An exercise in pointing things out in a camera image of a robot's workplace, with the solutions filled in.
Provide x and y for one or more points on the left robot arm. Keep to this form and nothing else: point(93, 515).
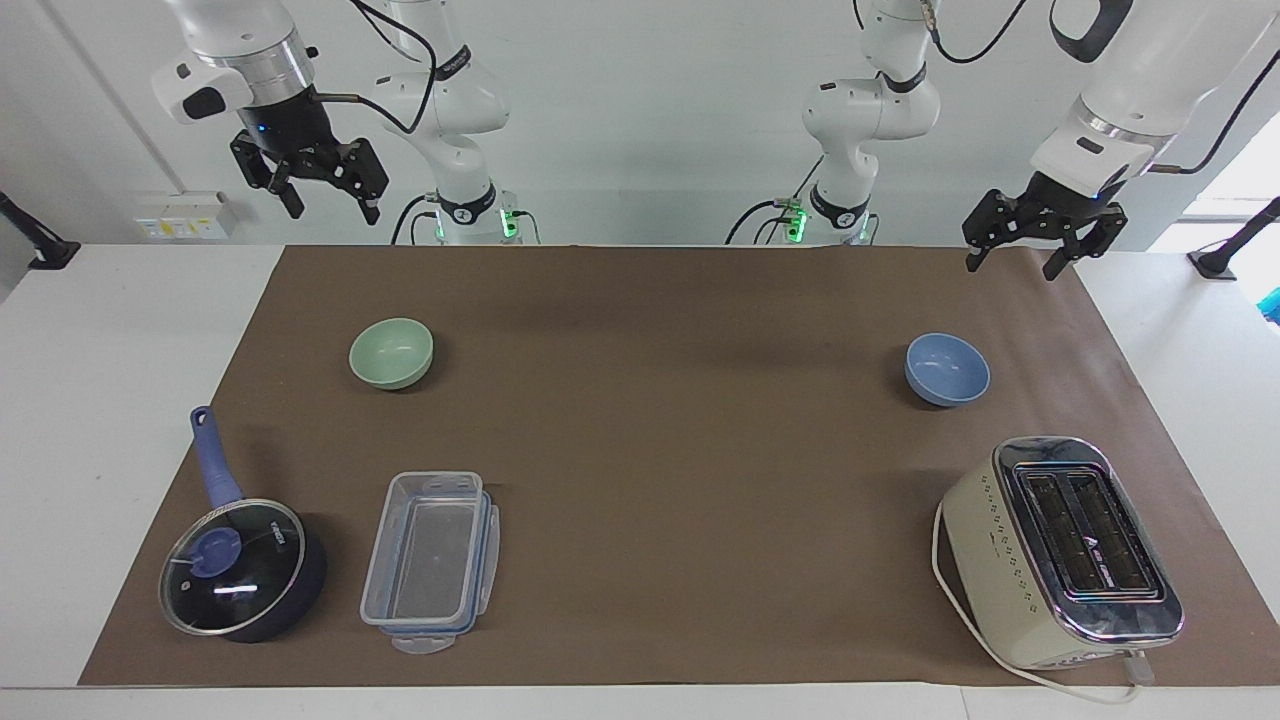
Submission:
point(865, 115)

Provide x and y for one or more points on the green bowl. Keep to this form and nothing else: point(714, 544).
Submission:
point(391, 353)

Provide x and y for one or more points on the clear plastic food container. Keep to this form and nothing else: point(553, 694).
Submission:
point(425, 550)

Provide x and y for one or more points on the white wall socket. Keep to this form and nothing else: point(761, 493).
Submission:
point(180, 217)

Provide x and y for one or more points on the teal object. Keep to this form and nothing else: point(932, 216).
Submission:
point(1272, 306)

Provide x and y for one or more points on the clear container lid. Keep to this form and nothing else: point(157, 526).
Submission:
point(488, 560)

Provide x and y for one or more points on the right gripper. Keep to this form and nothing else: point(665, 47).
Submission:
point(290, 125)

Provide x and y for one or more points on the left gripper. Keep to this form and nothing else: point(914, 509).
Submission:
point(1065, 210)

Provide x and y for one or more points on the cream and chrome toaster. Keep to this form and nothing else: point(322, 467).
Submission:
point(1060, 560)

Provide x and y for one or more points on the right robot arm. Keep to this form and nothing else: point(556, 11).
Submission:
point(455, 110)

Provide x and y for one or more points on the blue bowl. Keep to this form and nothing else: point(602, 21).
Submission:
point(947, 370)

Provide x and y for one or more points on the black stand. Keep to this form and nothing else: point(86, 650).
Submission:
point(52, 252)
point(1215, 262)

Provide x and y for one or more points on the blue saucepan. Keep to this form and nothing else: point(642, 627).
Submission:
point(216, 470)

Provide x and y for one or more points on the glass lid with blue knob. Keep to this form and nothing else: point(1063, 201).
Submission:
point(232, 565)

